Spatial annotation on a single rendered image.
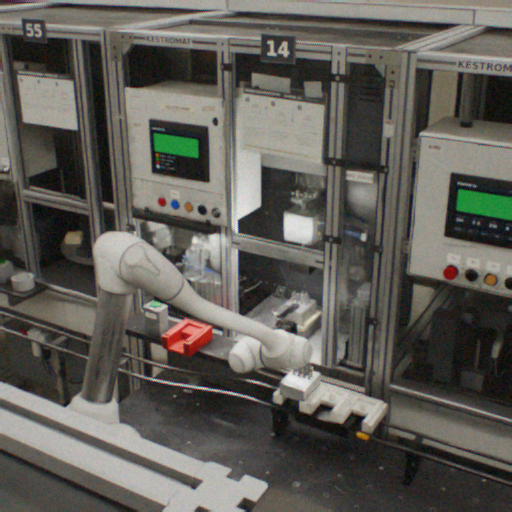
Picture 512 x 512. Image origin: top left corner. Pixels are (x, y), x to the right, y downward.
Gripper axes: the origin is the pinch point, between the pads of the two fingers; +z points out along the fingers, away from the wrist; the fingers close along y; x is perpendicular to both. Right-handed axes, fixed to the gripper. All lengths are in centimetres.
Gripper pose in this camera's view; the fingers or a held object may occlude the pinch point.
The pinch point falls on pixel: (292, 314)
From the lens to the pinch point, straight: 282.8
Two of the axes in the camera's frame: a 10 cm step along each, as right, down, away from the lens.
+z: 5.0, -3.5, 7.9
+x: -8.7, -2.0, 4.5
